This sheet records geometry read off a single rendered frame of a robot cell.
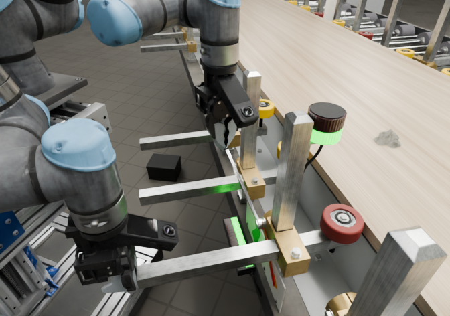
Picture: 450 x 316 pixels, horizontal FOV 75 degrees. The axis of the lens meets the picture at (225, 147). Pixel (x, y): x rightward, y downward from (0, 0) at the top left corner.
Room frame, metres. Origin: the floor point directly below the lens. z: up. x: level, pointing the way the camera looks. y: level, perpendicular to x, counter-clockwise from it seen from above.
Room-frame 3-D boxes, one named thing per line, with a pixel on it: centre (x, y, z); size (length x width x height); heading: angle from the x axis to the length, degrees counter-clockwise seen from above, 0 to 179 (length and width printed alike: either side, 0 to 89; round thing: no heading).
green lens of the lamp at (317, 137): (0.42, -0.17, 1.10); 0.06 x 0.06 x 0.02
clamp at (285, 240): (0.39, -0.13, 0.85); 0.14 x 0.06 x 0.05; 13
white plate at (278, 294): (0.43, -0.09, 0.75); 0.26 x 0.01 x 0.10; 13
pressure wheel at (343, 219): (0.40, -0.24, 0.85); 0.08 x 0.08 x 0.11
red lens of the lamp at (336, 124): (0.42, -0.17, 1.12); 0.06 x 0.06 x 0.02
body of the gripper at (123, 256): (0.30, 0.19, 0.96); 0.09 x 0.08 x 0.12; 103
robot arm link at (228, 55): (0.58, 0.01, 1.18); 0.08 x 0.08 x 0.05
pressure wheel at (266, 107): (0.88, -0.13, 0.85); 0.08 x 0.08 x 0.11
